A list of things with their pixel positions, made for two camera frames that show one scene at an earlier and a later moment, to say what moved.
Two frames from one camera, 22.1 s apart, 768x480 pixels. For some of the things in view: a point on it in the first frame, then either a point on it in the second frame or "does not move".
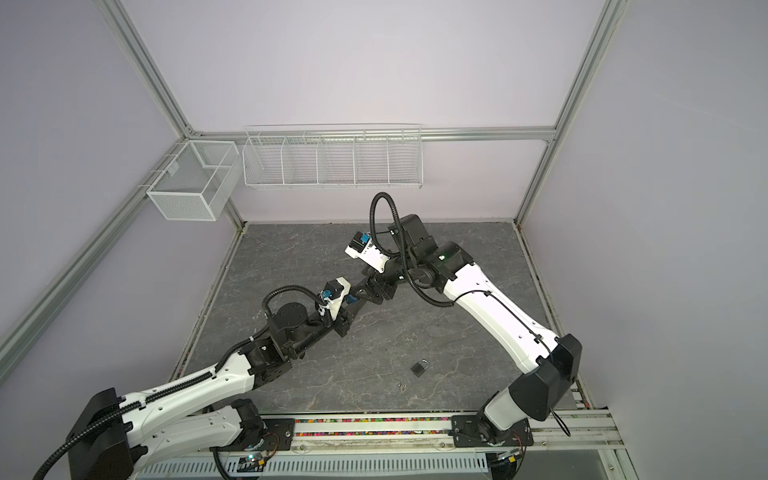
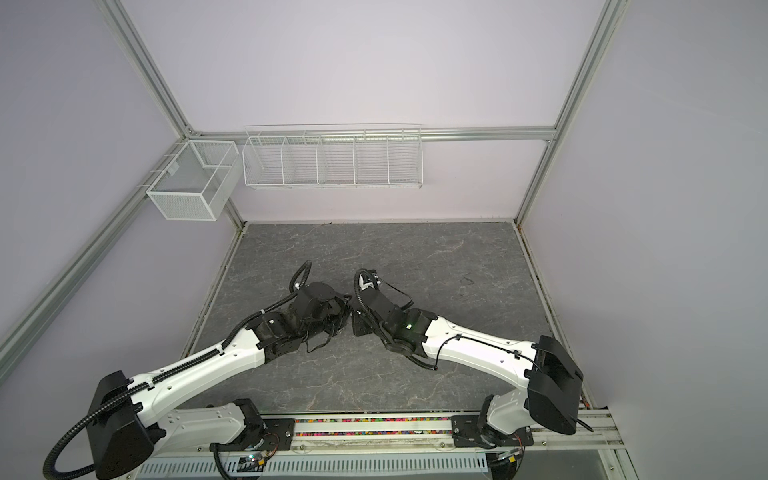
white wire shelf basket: [334, 156] does not move
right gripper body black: [379, 284] to [360, 327]
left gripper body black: [342, 323] does not move
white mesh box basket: [199, 181] does not move
